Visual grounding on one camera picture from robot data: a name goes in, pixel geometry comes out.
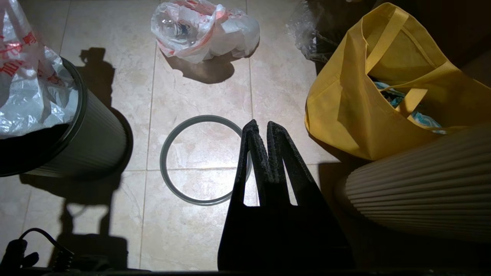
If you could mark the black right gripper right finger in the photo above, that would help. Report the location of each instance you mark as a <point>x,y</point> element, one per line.
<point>310,237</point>

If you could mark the beige ribbed cylinder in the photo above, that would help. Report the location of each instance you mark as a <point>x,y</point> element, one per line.
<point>422,191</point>

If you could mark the teal printed packet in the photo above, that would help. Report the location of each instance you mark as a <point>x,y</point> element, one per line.
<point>424,119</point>

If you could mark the clear bottle with blue label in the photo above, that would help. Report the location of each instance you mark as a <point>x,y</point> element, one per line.
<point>185,30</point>

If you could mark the black trash bin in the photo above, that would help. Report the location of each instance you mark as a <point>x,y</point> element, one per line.
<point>99,142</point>

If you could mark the crumpled clear plastic wrap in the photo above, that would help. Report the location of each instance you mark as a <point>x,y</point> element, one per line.
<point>305,27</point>

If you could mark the red-printed bag holding bottles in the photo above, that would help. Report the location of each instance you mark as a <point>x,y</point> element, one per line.
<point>230,34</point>

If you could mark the red-printed plastic bag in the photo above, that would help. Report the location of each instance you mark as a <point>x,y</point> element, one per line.
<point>27,92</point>

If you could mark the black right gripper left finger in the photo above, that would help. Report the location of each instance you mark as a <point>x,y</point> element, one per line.
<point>245,237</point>

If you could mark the clear crushed plastic bottle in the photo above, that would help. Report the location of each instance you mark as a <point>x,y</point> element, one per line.
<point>167,23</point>

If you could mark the yellow fabric tote bag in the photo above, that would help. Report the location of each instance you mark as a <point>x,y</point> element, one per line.
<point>353,107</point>

